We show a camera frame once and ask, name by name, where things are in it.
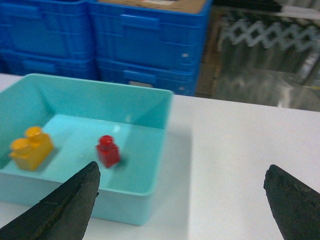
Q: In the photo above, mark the lower right blue crate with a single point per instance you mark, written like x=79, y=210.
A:
x=180, y=82

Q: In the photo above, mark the yellow toy block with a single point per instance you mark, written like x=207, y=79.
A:
x=29, y=152

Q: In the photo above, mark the blue crate with cardboard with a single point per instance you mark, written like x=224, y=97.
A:
x=164, y=39

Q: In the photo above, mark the blue crate with bottle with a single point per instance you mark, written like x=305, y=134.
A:
x=52, y=28

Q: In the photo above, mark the small red toy block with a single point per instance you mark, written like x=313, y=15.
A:
x=107, y=151

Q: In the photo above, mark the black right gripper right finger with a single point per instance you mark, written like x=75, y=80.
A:
x=294, y=205

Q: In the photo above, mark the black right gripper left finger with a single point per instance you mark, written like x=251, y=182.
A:
x=63, y=214

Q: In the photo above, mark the lower middle blue crate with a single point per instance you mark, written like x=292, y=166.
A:
x=24, y=64

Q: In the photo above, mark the light teal plastic tray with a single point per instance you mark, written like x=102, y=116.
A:
x=76, y=113

